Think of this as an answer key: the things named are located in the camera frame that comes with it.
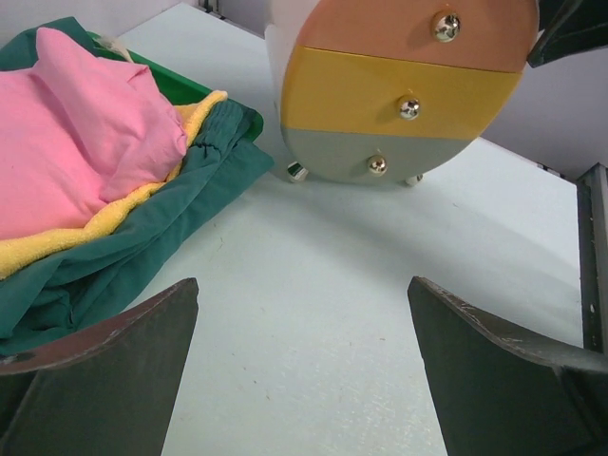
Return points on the dark green shorts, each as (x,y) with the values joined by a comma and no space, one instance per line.
(67,291)

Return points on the yellow towel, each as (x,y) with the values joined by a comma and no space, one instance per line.
(18,253)

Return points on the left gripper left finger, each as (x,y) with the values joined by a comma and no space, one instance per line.
(109,389)

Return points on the green plastic tray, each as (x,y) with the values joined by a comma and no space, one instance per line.
(177,89)

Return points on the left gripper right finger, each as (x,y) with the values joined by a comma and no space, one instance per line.
(501,389)

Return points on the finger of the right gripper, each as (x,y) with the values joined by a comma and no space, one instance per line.
(569,27)

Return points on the white cylinder with orange-yellow face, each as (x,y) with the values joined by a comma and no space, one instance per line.
(371,92)

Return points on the pink cloth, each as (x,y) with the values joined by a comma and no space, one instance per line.
(78,132)

